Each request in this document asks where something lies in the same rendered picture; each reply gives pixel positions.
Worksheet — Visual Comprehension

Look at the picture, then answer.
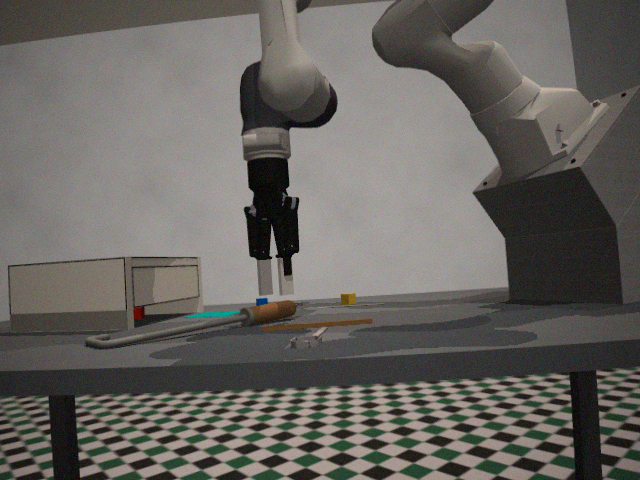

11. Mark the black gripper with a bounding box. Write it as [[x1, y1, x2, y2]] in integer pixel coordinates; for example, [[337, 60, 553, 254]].
[[244, 157, 299, 296]]

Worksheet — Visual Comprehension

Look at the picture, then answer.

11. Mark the long thin brown bar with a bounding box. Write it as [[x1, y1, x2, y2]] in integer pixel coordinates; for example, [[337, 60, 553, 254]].
[[262, 318, 372, 331]]

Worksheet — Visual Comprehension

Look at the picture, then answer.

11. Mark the small beige cabinet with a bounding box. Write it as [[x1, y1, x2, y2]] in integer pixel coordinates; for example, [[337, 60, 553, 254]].
[[8, 256, 203, 333]]

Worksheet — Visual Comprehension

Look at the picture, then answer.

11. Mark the small yellow cube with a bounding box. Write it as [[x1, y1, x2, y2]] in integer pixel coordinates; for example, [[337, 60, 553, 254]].
[[341, 293, 356, 305]]

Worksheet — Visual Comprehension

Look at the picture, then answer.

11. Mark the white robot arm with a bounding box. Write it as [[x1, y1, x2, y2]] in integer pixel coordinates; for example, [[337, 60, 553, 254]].
[[240, 0, 610, 178]]

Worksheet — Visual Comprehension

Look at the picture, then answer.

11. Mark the steel hook with wooden handle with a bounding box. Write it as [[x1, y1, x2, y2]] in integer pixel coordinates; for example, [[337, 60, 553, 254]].
[[85, 300, 296, 349]]

